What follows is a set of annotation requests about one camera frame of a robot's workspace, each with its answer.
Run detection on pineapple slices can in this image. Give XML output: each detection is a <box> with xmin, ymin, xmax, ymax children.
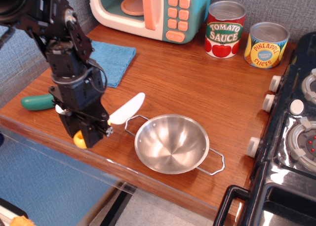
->
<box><xmin>244</xmin><ymin>22</ymin><xmax>290</xmax><ymax>69</ymax></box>

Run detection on yellow handled white toy knife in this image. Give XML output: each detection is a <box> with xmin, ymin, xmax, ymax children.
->
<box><xmin>73</xmin><ymin>92</ymin><xmax>146</xmax><ymax>149</ymax></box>

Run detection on steel pot with wire handles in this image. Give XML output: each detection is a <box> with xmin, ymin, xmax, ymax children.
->
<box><xmin>124</xmin><ymin>114</ymin><xmax>225</xmax><ymax>176</ymax></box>

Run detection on tomato sauce can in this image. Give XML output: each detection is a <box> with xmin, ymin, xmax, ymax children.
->
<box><xmin>204</xmin><ymin>0</ymin><xmax>246</xmax><ymax>59</ymax></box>

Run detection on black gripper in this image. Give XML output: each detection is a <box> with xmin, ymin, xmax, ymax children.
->
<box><xmin>49</xmin><ymin>66</ymin><xmax>113</xmax><ymax>148</ymax></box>

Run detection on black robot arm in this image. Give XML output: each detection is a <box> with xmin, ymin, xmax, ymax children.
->
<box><xmin>0</xmin><ymin>0</ymin><xmax>113</xmax><ymax>148</ymax></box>

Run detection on teal toy microwave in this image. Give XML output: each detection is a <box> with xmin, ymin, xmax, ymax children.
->
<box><xmin>89</xmin><ymin>0</ymin><xmax>211</xmax><ymax>44</ymax></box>

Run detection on black toy stove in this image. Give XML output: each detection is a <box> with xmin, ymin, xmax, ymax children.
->
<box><xmin>214</xmin><ymin>32</ymin><xmax>316</xmax><ymax>226</ymax></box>

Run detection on blue folded cloth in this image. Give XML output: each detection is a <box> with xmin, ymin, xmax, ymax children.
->
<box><xmin>90</xmin><ymin>41</ymin><xmax>136</xmax><ymax>88</ymax></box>

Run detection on white stove knob middle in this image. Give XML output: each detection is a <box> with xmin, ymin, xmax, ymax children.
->
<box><xmin>262</xmin><ymin>94</ymin><xmax>275</xmax><ymax>113</ymax></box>

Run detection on white stove knob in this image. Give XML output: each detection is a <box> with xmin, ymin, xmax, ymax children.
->
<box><xmin>269</xmin><ymin>75</ymin><xmax>282</xmax><ymax>93</ymax></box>
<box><xmin>262</xmin><ymin>94</ymin><xmax>275</xmax><ymax>113</ymax></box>
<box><xmin>246</xmin><ymin>137</ymin><xmax>261</xmax><ymax>158</ymax></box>

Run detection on orange object bottom left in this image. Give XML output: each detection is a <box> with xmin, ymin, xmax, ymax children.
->
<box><xmin>10</xmin><ymin>216</ymin><xmax>35</xmax><ymax>226</ymax></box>

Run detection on white stove knob bottom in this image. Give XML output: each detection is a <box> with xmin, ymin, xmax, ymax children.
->
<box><xmin>246</xmin><ymin>137</ymin><xmax>261</xmax><ymax>158</ymax></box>

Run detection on green toy cucumber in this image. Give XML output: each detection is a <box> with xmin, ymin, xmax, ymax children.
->
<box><xmin>21</xmin><ymin>94</ymin><xmax>54</xmax><ymax>111</ymax></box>

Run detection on white stove knob top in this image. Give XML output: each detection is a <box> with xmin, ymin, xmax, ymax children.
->
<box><xmin>269</xmin><ymin>75</ymin><xmax>282</xmax><ymax>93</ymax></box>

